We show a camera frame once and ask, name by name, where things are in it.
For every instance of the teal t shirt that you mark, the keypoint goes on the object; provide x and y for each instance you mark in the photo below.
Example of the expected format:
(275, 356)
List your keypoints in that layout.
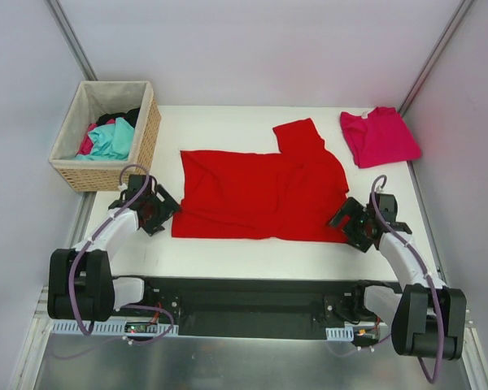
(119, 142)

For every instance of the black t shirt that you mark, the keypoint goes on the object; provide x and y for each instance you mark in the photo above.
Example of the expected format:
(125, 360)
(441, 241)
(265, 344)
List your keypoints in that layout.
(129, 116)

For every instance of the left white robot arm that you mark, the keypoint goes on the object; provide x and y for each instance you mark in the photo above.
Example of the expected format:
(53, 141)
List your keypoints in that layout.
(81, 285)

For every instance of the wicker basket with cloth liner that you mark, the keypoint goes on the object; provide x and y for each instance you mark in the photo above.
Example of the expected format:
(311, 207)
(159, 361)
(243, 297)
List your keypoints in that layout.
(93, 99)

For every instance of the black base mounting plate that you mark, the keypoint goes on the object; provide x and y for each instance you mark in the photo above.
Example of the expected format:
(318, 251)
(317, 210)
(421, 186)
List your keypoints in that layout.
(254, 308)

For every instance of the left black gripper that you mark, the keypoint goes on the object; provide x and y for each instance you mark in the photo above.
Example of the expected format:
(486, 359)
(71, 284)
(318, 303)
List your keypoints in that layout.
(159, 212)

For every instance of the magenta t shirt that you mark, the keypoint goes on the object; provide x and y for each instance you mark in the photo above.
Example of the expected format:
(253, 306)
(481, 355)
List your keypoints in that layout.
(378, 137)

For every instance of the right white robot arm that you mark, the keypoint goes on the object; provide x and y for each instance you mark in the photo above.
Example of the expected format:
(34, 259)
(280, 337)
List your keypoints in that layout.
(426, 317)

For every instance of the pink t shirt in basket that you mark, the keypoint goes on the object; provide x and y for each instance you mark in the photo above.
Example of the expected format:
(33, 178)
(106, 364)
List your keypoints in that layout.
(93, 143)

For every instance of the red t shirt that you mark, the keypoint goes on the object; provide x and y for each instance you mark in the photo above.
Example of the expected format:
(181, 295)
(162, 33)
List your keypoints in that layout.
(290, 195)

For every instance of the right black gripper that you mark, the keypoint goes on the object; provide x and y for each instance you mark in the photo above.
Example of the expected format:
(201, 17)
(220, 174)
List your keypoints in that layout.
(350, 224)

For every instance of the left white cable duct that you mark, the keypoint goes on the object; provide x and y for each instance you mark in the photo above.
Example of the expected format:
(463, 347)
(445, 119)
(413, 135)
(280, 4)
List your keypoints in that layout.
(116, 328)

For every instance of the right white cable duct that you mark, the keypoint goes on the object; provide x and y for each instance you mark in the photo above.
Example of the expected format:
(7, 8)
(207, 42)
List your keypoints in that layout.
(340, 334)

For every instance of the white cable duct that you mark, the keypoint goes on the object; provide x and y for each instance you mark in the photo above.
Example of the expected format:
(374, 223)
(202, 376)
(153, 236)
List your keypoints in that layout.
(340, 334)
(116, 328)

